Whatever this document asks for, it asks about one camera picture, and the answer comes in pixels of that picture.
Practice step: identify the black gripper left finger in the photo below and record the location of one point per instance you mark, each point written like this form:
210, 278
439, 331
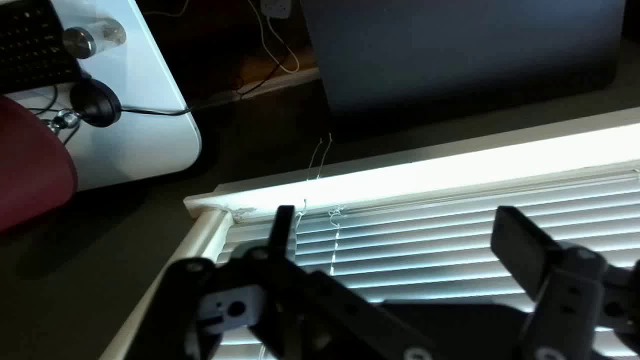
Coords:
220, 280

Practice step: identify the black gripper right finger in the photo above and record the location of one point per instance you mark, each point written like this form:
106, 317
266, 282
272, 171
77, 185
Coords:
573, 292

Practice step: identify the white window blind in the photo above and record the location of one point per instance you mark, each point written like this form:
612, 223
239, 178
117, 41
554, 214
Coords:
433, 246

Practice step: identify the black round device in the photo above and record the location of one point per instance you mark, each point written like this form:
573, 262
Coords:
96, 100

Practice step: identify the dark red chair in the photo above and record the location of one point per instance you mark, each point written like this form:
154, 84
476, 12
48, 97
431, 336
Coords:
31, 166

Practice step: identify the dark grey flat panel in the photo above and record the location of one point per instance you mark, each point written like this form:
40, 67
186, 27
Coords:
467, 52

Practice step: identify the black keyboard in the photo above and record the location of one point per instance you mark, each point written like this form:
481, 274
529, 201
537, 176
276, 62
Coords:
31, 43

